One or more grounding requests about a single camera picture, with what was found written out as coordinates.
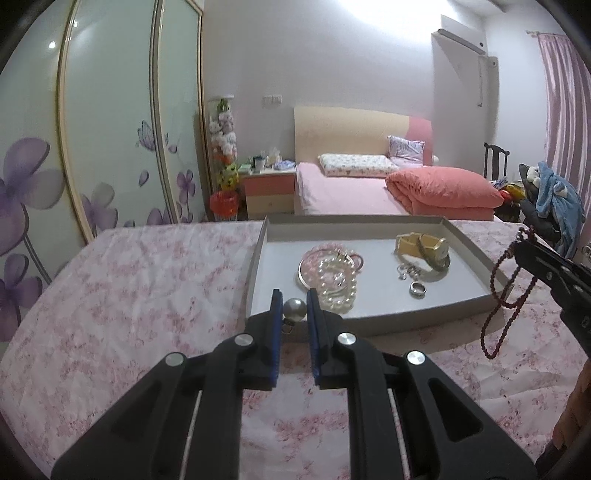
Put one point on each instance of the coral folded quilt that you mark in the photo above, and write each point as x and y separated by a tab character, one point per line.
438	189

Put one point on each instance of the pink bed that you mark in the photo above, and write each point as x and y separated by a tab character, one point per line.
341	194

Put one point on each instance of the plush toy display tube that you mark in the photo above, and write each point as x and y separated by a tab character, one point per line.
225	134

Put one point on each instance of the dark wooden chair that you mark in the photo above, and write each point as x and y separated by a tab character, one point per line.
496	161

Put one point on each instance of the red basket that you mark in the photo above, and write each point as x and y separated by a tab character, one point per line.
224	205

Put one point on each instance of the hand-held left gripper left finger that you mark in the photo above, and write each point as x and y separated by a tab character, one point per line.
276	323

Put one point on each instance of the cream and pink headboard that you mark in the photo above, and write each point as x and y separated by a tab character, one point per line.
346	131

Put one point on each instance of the white mug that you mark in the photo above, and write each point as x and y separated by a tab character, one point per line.
259	164

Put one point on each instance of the grey plush toy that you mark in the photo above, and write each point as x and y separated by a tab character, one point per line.
533	173

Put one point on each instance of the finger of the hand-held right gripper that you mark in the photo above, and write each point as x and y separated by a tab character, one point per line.
545	265

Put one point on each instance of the tissue box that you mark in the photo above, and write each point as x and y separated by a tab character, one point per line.
275	157

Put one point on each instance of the thin silver bangle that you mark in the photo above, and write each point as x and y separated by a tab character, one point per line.
301	273

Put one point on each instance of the white air conditioner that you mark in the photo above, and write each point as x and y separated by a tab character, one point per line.
461	41

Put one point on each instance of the flower print wardrobe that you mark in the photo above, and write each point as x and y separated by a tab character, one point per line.
115	115

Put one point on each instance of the yellow wide bangle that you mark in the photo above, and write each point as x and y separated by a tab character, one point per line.
411	244

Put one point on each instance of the grey cardboard box tray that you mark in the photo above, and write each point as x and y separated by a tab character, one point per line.
374	302

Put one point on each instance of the small silver earring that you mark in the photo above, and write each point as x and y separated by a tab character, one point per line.
406	270

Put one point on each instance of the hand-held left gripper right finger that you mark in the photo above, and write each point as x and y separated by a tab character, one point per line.
313	323

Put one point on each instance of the pink floral tablecloth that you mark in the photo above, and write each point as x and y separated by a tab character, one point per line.
138	300

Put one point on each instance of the grey pearl earring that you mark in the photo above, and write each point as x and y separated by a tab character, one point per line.
295	309

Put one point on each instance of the blue clothes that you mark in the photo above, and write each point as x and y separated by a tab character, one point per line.
558	198

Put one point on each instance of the white patterned pillow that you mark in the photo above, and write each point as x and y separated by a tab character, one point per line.
355	165

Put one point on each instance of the wall socket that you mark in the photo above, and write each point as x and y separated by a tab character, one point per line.
272	98

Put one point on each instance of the pink and cream nightstand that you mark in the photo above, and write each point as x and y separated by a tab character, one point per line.
270	194

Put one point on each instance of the pink curtain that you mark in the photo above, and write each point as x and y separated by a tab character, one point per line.
565	101

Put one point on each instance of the person's right forearm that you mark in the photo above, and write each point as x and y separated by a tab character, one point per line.
572	415

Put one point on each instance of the purple patterned pillow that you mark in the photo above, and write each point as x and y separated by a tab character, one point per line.
406	150

